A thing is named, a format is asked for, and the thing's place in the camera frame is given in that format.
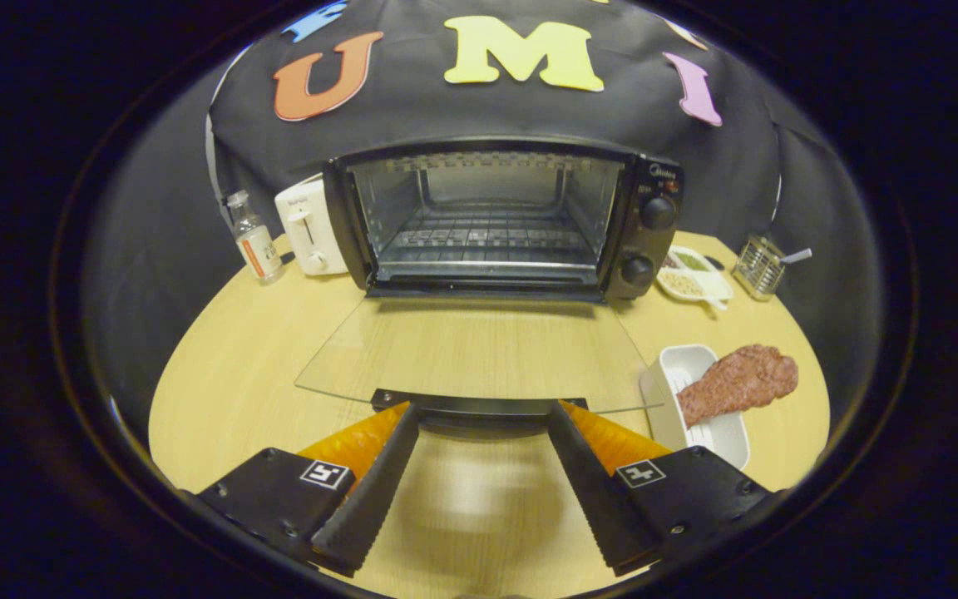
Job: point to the white divided dish with grains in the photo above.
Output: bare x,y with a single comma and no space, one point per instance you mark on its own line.
683,283

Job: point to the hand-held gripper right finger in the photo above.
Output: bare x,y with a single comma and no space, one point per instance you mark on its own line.
591,491

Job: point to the brown meat piece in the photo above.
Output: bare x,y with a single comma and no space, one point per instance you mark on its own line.
737,383

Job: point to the white rectangular tray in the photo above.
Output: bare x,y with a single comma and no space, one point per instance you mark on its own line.
724,437

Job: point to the white pop-up toaster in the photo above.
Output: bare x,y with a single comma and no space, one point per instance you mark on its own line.
304,225

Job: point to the black toaster oven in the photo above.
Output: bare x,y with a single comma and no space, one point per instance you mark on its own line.
654,241

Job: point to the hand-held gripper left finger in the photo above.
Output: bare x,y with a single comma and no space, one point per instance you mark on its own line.
379,491

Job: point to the clear bottle with orange label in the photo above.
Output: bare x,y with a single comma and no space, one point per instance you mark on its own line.
256,245

